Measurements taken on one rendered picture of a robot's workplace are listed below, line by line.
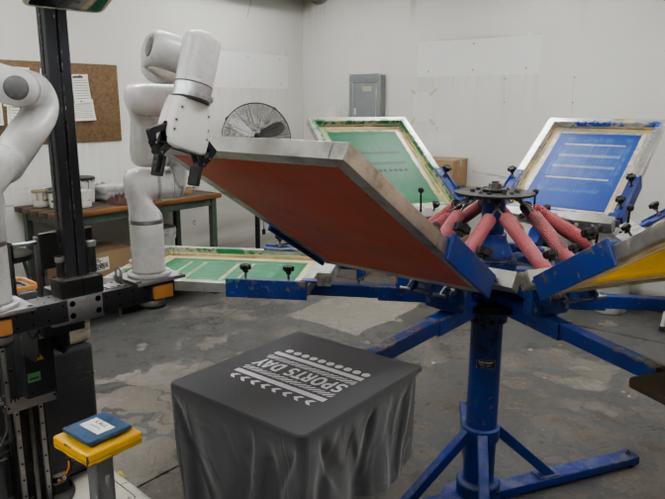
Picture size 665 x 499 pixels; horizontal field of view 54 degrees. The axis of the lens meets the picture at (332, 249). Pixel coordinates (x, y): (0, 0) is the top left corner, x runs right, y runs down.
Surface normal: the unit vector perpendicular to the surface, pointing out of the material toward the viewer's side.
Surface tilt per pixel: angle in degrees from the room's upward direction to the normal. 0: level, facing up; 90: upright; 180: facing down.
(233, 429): 92
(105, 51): 90
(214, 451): 92
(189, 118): 90
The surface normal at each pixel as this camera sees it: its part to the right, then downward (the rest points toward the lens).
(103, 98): 0.78, 0.14
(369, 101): -0.62, 0.17
